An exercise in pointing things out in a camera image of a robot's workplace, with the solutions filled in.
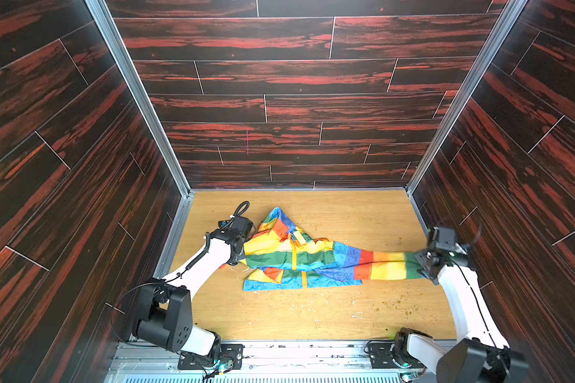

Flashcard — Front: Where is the rainbow striped zip jacket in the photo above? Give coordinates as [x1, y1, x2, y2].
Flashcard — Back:
[241, 207, 422, 292]

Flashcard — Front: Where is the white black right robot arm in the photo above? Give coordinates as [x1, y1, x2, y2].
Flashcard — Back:
[391, 227, 529, 382]

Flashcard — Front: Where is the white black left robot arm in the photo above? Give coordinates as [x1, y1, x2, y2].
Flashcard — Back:
[126, 201, 253, 363]

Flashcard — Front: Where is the aluminium frame rail left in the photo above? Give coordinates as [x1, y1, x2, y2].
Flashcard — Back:
[153, 191, 196, 279]

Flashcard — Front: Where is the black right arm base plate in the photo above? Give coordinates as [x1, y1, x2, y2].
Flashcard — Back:
[364, 340, 411, 370]

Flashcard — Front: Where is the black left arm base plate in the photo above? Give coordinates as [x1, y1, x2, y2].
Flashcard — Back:
[177, 343, 244, 373]

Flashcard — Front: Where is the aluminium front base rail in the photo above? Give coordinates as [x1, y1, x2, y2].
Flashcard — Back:
[105, 340, 436, 382]

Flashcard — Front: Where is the aluminium frame post right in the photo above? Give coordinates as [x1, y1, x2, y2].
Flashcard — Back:
[406, 0, 528, 198]

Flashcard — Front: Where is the aluminium frame post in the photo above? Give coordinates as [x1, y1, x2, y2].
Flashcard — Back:
[84, 0, 191, 197]
[406, 0, 528, 198]

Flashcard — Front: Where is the aluminium frame post left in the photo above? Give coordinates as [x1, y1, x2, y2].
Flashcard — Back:
[84, 0, 191, 197]

